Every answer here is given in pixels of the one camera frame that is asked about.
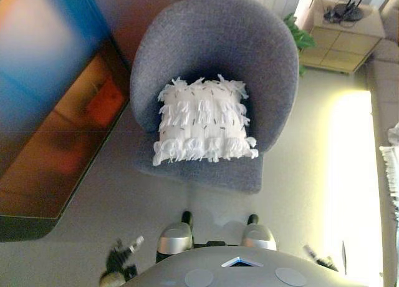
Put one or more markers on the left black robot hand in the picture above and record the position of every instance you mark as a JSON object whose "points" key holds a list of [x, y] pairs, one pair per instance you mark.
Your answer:
{"points": [[118, 262]]}

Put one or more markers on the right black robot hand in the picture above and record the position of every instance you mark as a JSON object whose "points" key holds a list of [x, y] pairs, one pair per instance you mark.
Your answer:
{"points": [[322, 260]]}

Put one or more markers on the white fringed cushion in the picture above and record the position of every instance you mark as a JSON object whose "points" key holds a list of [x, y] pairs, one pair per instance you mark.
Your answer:
{"points": [[202, 124]]}

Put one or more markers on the right robot leg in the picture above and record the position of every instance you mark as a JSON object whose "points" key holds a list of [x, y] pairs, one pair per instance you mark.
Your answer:
{"points": [[258, 237]]}

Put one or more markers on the grey robot torso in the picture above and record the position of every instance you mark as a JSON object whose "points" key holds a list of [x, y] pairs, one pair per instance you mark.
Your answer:
{"points": [[233, 271]]}

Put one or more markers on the cream fringed blanket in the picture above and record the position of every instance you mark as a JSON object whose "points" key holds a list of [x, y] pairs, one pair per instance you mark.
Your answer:
{"points": [[391, 174]]}

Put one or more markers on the white duvet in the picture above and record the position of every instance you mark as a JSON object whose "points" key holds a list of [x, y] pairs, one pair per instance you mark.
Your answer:
{"points": [[394, 134]]}

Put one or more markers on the beige nightstand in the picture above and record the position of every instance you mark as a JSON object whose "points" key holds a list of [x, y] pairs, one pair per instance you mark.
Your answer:
{"points": [[339, 46]]}

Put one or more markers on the green potted plant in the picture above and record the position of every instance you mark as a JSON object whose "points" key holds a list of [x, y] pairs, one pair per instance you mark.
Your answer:
{"points": [[299, 34]]}

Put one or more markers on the grey fabric armchair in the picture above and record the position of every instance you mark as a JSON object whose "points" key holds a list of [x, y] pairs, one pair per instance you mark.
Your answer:
{"points": [[218, 34]]}

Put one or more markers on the table lamp with dark stand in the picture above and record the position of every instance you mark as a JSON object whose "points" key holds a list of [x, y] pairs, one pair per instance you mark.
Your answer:
{"points": [[346, 11]]}

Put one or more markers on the white ribbed radiator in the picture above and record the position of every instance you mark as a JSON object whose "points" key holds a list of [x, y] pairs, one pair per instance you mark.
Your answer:
{"points": [[274, 0]]}

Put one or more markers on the beige upholstered bed frame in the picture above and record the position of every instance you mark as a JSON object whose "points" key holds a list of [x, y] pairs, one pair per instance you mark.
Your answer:
{"points": [[383, 90]]}

